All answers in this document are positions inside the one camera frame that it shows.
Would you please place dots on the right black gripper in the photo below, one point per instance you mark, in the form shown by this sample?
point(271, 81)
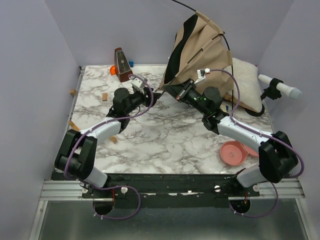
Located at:
point(180, 91)

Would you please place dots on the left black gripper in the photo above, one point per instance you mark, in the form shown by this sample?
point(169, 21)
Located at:
point(147, 101)

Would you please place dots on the tan pet tent fabric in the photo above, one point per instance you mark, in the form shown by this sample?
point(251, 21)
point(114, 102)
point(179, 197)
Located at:
point(200, 55)

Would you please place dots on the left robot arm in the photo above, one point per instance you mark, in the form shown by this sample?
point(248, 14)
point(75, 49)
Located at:
point(76, 156)

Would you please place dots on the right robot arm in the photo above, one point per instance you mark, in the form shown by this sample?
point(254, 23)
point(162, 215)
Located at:
point(276, 157)

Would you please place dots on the pink cat-ear pet bowl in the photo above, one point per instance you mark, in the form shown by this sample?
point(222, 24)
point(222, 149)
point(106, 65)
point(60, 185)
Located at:
point(232, 153)

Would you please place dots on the blue small toy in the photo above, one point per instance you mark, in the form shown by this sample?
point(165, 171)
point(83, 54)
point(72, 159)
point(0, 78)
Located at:
point(131, 63)

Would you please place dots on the brown wooden metronome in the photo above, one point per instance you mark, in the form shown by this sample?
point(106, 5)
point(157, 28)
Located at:
point(122, 66)

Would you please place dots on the orange plastic cup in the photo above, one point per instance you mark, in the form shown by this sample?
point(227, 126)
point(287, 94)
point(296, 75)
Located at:
point(113, 70)

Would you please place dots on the small wooden block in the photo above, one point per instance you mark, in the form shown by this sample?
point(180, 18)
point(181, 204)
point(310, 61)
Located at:
point(104, 97)

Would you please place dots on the wooden toy car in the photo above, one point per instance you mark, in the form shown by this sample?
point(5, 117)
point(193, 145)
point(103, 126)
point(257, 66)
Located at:
point(224, 107)

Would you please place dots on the white fluffy pillow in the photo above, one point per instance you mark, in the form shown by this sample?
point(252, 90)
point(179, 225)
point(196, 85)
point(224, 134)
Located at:
point(246, 75)

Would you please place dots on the wooden block on edge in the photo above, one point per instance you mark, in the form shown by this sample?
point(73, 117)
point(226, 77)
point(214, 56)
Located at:
point(73, 92)

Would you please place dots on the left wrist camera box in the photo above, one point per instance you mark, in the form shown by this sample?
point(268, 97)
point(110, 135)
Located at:
point(137, 84)

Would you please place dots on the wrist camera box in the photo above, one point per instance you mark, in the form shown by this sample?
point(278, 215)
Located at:
point(137, 84)
point(201, 76)

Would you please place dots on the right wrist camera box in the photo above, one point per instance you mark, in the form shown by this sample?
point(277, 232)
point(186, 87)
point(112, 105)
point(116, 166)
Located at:
point(201, 76)

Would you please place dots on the wooden stand frame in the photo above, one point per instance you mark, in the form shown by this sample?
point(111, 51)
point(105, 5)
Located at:
point(75, 126)

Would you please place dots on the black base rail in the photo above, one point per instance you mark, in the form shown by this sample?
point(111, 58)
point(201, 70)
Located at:
point(129, 190)

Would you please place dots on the white microphone on mount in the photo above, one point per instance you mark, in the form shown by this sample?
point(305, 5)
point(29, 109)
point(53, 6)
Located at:
point(276, 88)

